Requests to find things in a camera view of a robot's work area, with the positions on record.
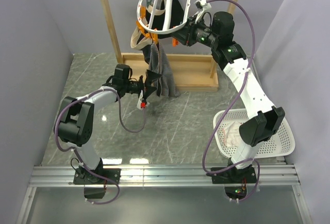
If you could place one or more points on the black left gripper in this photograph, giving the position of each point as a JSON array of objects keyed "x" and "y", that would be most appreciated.
[{"x": 145, "y": 91}]

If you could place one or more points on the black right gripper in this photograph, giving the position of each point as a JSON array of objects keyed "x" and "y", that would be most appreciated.
[{"x": 185, "y": 35}]

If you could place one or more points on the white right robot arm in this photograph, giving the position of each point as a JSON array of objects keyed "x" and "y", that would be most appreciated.
[{"x": 264, "y": 118}]

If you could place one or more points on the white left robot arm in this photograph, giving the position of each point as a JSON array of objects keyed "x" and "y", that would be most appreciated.
[{"x": 74, "y": 123}]

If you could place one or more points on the white round clip hanger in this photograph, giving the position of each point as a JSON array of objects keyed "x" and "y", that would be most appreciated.
[{"x": 146, "y": 18}]

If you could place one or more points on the navy underwear beige waistband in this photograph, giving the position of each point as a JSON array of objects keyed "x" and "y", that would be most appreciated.
[{"x": 141, "y": 43}]

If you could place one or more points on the white pink-trimmed underwear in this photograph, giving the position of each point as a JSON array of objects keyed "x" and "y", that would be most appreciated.
[{"x": 231, "y": 133}]

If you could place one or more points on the white perforated plastic basket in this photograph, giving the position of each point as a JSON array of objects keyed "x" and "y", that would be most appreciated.
[{"x": 280, "y": 144}]

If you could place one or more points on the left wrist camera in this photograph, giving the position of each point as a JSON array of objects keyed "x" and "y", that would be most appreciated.
[{"x": 142, "y": 103}]

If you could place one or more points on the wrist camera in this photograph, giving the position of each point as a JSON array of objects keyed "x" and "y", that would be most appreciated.
[
  {"x": 142, "y": 103},
  {"x": 202, "y": 7}
]

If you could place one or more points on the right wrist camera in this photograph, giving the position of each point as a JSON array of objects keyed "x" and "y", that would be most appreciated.
[{"x": 202, "y": 7}]

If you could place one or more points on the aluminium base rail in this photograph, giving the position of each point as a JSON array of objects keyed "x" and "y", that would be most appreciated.
[{"x": 175, "y": 175}]

